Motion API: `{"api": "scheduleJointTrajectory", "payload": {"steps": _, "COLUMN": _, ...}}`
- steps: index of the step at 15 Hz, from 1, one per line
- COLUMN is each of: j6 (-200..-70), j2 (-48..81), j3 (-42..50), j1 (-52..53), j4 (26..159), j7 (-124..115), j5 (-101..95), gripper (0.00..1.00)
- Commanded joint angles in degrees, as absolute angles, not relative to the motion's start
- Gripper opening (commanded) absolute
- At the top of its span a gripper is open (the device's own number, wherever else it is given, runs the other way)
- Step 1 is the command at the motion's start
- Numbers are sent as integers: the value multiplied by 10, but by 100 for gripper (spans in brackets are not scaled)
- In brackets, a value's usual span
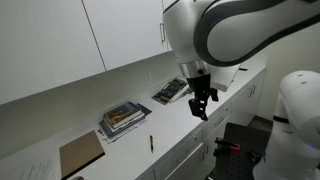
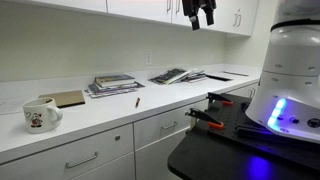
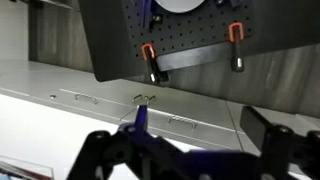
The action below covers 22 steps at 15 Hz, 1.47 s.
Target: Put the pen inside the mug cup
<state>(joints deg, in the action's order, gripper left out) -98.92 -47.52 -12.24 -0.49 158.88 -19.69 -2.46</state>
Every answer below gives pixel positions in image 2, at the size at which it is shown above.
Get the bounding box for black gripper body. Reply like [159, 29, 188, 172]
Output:
[181, 0, 218, 18]

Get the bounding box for white mug with cartoon print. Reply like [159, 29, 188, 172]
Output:
[22, 97, 64, 135]

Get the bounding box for white upper cabinet door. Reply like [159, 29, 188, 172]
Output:
[0, 0, 108, 14]
[209, 0, 260, 37]
[171, 0, 212, 30]
[106, 0, 173, 24]

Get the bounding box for white cabinet door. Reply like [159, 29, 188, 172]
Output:
[134, 127, 192, 180]
[209, 0, 260, 37]
[0, 0, 108, 14]
[171, 0, 212, 30]
[106, 0, 173, 24]

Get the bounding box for fanned magazines with colourful covers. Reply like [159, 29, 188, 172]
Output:
[181, 70, 210, 84]

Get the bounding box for fanned dark magazine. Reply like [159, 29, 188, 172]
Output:
[148, 68, 198, 86]

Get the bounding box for black flat sheet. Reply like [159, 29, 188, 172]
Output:
[205, 73, 234, 83]

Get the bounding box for thin grey strip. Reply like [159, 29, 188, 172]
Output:
[222, 70, 250, 78]

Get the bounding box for white corner cabinet front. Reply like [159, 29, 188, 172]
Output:
[227, 82, 260, 100]

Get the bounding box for dark hardcover book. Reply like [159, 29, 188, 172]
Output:
[94, 74, 136, 89]

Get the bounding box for black perforated mounting board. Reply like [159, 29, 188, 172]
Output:
[207, 92, 320, 172]

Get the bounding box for pile of magazines under book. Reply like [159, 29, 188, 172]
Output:
[84, 81, 146, 99]

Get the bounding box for narrow white drawer front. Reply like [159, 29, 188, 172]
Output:
[133, 104, 195, 150]

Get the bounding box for black cart table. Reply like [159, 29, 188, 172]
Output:
[167, 127, 320, 180]

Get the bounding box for white lower cabinet door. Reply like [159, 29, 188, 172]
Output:
[134, 127, 192, 180]

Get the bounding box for brown flat notebook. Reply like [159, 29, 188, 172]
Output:
[38, 89, 86, 109]

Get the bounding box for wide white drawer front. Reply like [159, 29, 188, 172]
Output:
[0, 123, 135, 180]

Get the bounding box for white paper sheet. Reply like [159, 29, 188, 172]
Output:
[0, 97, 26, 116]

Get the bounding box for small black clamp orange handle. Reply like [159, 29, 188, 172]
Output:
[205, 92, 234, 108]

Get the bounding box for large black clamp orange handle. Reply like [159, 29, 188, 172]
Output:
[185, 107, 225, 131]

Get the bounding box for short metal drawer handle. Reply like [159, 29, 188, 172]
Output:
[160, 121, 179, 132]

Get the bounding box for long metal drawer handle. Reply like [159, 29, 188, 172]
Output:
[64, 151, 100, 170]

